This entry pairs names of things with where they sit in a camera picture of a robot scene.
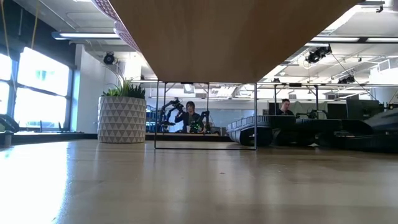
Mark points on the pink-soled slide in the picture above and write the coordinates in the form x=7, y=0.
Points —
x=107, y=9
x=127, y=37

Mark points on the grey chunky slide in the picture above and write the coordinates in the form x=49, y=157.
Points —
x=373, y=137

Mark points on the background black robot arm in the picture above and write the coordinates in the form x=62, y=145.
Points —
x=169, y=109
x=202, y=119

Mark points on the person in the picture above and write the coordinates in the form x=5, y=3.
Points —
x=188, y=119
x=284, y=109

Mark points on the green artificial plant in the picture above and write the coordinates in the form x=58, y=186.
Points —
x=127, y=91

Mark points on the white triangle-patterned planter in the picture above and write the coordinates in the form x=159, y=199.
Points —
x=121, y=121

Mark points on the black computer monitor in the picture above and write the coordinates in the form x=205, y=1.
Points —
x=337, y=111
x=363, y=108

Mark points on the long ceiling light strip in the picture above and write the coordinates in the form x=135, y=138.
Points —
x=84, y=35

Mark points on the large bright window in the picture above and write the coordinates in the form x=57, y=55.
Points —
x=43, y=71

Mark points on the black round ceiling camera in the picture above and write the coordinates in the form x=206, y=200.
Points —
x=109, y=58

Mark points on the black ceiling-mounted camera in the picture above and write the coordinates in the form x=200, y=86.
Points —
x=346, y=80
x=317, y=55

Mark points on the black table edge rail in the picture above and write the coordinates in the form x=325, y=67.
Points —
x=62, y=138

